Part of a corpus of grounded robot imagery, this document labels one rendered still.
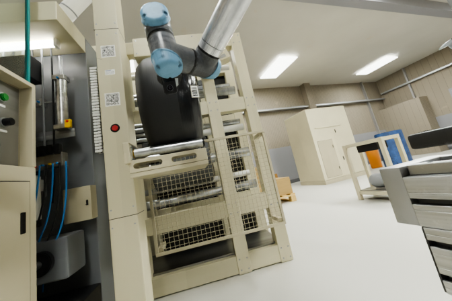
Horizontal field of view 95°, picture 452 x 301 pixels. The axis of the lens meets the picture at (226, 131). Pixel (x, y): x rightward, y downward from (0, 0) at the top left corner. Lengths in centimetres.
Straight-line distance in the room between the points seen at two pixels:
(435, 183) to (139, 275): 110
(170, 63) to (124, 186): 75
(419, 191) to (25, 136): 125
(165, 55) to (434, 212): 59
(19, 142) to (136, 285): 79
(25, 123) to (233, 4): 97
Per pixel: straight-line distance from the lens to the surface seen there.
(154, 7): 66
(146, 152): 106
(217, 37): 63
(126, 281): 122
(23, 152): 119
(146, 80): 104
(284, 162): 776
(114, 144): 119
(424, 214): 44
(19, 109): 125
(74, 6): 209
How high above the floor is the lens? 71
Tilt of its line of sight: 12 degrees up
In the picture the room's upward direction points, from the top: 11 degrees counter-clockwise
